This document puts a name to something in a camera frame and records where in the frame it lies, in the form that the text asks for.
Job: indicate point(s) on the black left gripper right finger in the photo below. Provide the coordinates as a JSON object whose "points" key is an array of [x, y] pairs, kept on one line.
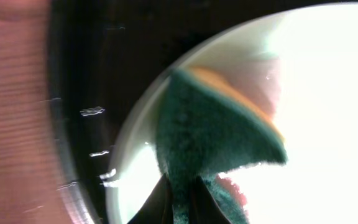
{"points": [[203, 208]]}

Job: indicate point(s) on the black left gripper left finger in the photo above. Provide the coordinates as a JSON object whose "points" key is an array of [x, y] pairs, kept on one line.
{"points": [[157, 209]]}

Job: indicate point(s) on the green yellow sponge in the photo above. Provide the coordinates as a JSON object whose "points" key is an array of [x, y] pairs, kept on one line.
{"points": [[204, 128]]}

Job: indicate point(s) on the light green plate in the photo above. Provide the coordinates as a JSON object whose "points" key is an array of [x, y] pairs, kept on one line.
{"points": [[299, 67]]}

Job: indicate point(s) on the black round tray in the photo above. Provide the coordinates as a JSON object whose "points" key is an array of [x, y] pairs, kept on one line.
{"points": [[104, 55]]}

